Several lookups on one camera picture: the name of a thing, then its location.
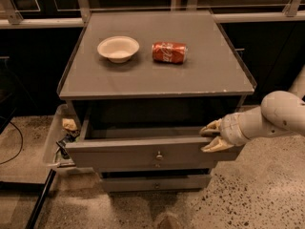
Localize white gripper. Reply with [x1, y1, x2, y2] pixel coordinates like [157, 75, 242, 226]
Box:
[199, 113, 249, 153]

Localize grey top drawer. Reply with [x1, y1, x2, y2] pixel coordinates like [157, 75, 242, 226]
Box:
[66, 114, 242, 168]

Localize grey drawer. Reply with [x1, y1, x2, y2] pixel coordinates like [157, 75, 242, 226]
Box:
[94, 161, 217, 173]
[66, 114, 242, 168]
[101, 175, 212, 193]

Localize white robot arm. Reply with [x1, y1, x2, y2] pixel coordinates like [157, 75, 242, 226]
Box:
[199, 66, 305, 153]

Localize grey bottom drawer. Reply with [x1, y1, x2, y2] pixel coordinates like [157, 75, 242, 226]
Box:
[101, 175, 212, 193]

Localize grey drawer cabinet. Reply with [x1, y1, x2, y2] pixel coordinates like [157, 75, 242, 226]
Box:
[57, 10, 255, 180]

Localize grey middle drawer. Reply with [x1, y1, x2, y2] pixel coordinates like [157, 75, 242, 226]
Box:
[94, 161, 217, 173]

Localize red cola can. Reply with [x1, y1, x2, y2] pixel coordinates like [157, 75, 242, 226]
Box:
[152, 41, 188, 64]

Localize white paper bowl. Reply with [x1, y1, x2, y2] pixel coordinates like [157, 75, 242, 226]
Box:
[97, 36, 139, 63]

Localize green snack bag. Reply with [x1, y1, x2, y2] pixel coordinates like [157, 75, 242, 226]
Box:
[56, 131, 80, 159]

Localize crumpled tan paper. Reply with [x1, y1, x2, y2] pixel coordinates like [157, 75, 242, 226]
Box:
[62, 118, 78, 132]

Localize black floor bar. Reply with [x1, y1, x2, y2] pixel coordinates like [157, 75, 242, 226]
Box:
[25, 169, 56, 229]

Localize black floor cable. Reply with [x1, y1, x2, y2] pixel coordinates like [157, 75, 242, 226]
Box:
[0, 116, 25, 166]

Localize metal railing frame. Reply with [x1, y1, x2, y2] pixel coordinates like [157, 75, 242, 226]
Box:
[0, 0, 305, 28]

